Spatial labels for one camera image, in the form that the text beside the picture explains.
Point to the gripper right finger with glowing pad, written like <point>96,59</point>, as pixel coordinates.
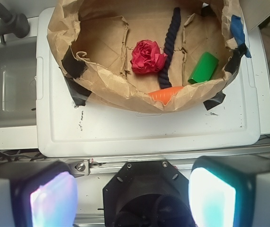
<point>230,191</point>

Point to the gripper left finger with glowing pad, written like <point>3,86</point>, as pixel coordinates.
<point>37,194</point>

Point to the orange toy carrot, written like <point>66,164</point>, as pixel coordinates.
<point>165,95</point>

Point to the white plastic lid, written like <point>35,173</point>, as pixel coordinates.
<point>67,130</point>

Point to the grey toy sink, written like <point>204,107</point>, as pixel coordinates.
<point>17,83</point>

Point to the green plastic block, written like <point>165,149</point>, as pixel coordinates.
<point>204,68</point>

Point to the crumpled red paper ball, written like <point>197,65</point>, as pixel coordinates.
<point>147,57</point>

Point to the brown paper bag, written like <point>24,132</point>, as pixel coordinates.
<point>92,42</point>

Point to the blue tape strip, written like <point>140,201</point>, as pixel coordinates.
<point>236,28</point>

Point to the dark grey toy faucet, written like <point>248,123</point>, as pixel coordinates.
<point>12,23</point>

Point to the aluminium frame rail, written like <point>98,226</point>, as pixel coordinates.
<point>183,160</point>

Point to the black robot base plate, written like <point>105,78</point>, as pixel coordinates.
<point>147,194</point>

